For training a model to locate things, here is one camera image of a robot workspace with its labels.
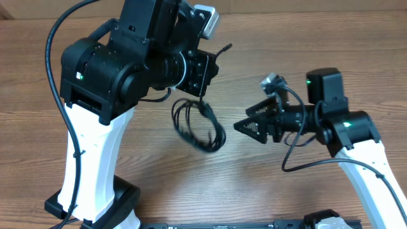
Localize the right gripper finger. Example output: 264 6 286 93
245 97 279 116
233 114 268 144

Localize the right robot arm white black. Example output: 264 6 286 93
234 67 406 228

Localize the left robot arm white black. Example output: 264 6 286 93
45 1 226 228

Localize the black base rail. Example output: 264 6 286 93
139 209 363 229

